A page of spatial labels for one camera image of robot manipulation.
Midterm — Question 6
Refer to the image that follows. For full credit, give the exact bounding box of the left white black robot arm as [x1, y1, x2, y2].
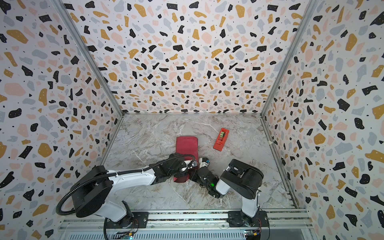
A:
[71, 153, 198, 222]

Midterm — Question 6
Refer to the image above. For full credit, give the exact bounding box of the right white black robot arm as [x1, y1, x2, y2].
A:
[190, 158, 264, 218]

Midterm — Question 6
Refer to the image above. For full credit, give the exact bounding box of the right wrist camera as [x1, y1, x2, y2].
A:
[199, 158, 210, 168]

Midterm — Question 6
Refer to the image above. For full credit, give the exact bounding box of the black corrugated cable conduit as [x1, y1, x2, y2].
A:
[55, 154, 197, 217]

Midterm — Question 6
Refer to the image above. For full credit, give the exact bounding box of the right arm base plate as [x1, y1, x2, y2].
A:
[227, 209, 270, 228]

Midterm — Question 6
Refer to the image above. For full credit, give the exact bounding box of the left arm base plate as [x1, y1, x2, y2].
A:
[103, 201, 149, 231]

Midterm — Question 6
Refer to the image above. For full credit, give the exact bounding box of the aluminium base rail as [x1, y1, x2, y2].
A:
[58, 209, 317, 240]

